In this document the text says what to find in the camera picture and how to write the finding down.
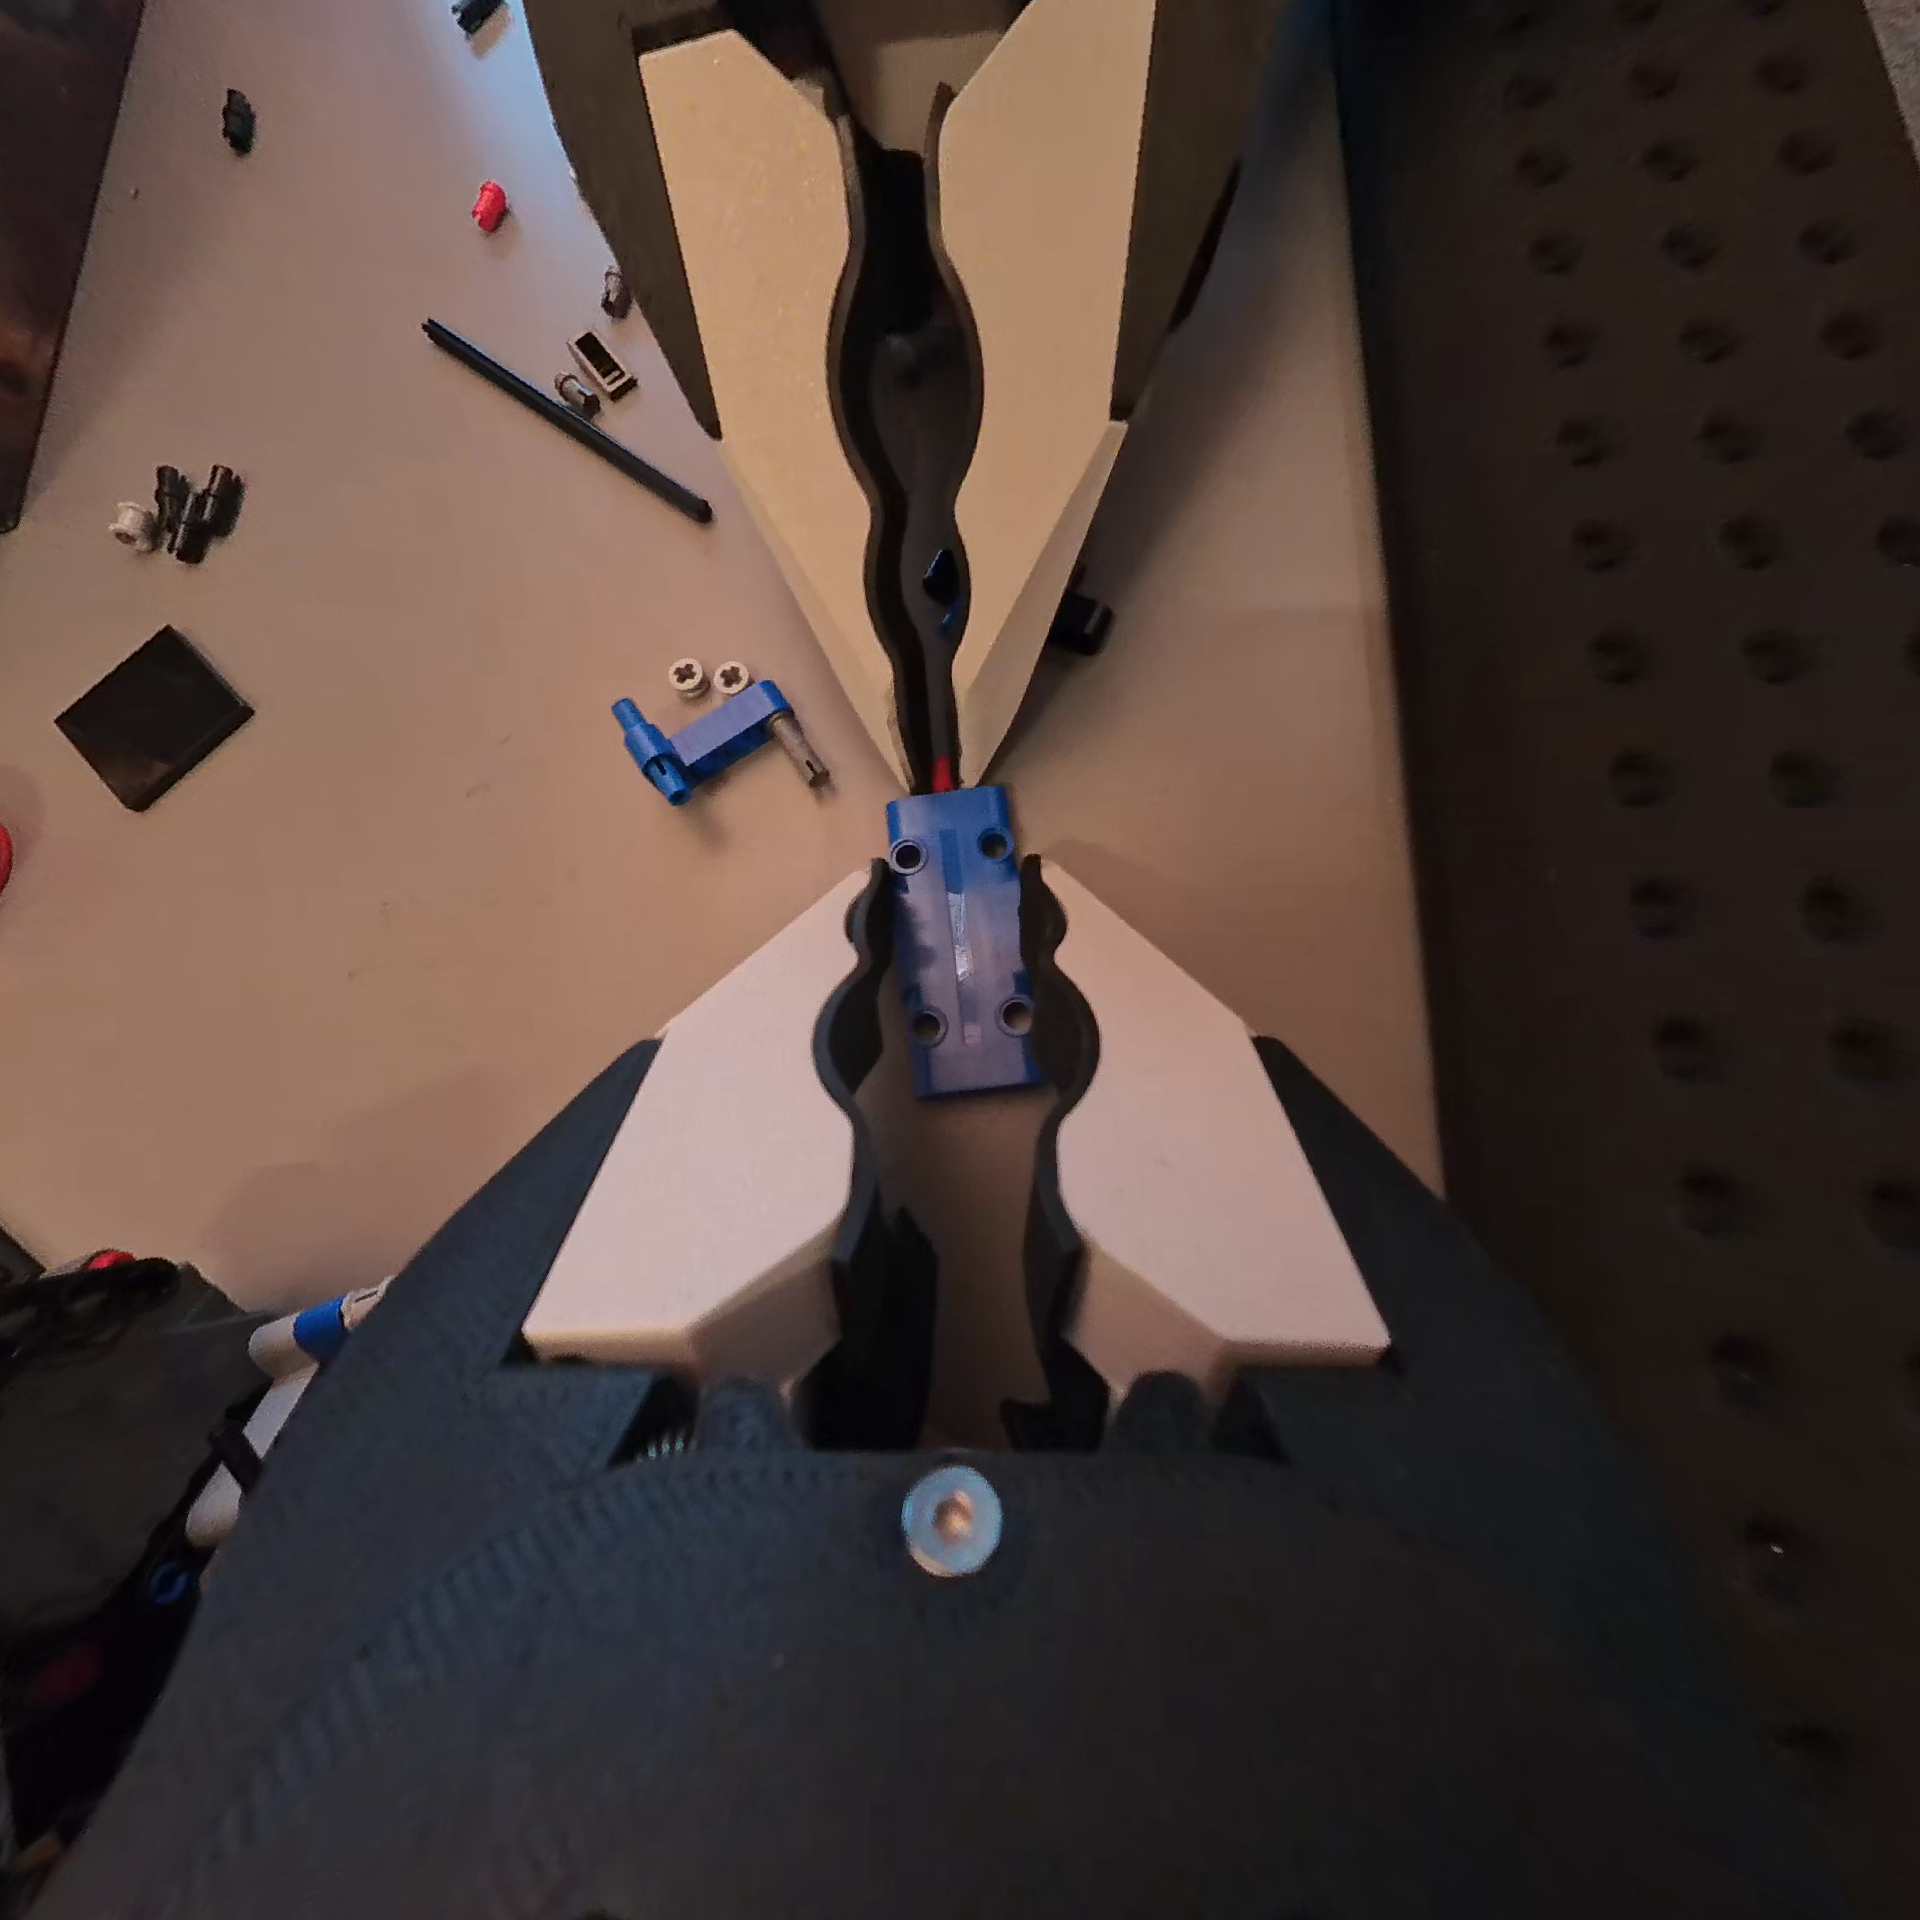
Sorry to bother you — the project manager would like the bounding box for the blue angled holed beam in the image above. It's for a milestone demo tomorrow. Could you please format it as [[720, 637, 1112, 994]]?
[[609, 678, 805, 810]]

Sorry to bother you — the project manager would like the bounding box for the cluster of black pins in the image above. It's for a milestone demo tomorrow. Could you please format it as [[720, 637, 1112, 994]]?
[[175, 462, 247, 566]]

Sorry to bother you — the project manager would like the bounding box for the blue holed panel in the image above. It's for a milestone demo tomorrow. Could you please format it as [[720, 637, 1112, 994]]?
[[882, 784, 1048, 1107]]

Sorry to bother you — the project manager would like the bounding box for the black dimpled mat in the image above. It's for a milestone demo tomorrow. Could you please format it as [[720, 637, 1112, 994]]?
[[1335, 0, 1920, 1920]]

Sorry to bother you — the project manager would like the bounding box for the long black axle rod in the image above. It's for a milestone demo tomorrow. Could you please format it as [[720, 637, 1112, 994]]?
[[419, 316, 715, 526]]

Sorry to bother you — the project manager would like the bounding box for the toy truck set box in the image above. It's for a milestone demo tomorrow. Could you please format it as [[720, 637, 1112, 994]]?
[[0, 0, 146, 537]]

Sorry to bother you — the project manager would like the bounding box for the black toy truck model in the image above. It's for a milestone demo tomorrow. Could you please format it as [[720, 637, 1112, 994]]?
[[0, 1246, 398, 1864]]

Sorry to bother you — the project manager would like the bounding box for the grey desk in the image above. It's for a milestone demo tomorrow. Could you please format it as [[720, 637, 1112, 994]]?
[[0, 0, 1443, 1354]]

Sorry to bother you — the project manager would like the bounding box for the black square printed tile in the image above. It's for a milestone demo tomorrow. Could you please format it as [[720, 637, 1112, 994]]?
[[55, 624, 255, 814]]

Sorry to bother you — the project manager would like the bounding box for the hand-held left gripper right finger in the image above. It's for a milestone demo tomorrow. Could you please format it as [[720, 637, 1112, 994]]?
[[1019, 859, 1393, 1449]]

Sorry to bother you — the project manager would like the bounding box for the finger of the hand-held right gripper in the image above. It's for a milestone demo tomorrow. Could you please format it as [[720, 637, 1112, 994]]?
[[638, 28, 938, 793], [919, 0, 1160, 788]]

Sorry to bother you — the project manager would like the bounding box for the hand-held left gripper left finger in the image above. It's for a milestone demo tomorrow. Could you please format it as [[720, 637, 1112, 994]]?
[[521, 859, 938, 1449]]

